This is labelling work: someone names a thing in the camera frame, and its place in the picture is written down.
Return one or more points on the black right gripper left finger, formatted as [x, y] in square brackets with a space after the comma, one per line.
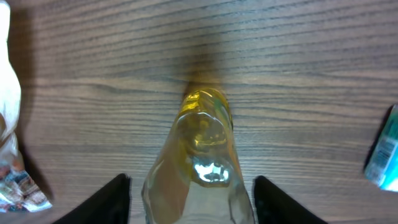
[110, 205]

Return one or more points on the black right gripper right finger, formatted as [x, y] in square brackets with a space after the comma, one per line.
[274, 206]

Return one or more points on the yellow oil bottle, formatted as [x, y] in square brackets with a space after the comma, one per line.
[197, 177]

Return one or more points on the brown white snack bag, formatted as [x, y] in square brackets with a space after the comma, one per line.
[19, 192]

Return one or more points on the small teal white box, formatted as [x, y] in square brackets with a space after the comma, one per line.
[381, 168]

